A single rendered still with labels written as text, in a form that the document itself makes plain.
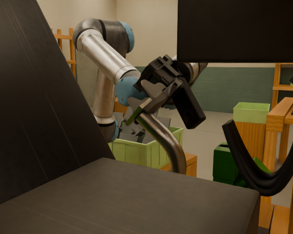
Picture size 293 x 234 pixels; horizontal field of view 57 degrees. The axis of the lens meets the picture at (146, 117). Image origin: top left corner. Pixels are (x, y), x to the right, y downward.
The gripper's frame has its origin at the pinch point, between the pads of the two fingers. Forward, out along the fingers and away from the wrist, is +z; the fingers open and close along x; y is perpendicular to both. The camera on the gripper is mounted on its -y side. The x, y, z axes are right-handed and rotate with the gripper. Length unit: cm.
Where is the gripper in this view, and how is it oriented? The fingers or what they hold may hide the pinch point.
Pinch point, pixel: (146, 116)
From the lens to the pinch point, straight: 49.9
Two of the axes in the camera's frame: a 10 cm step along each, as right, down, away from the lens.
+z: -4.6, 4.6, -7.6
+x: 5.1, -5.7, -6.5
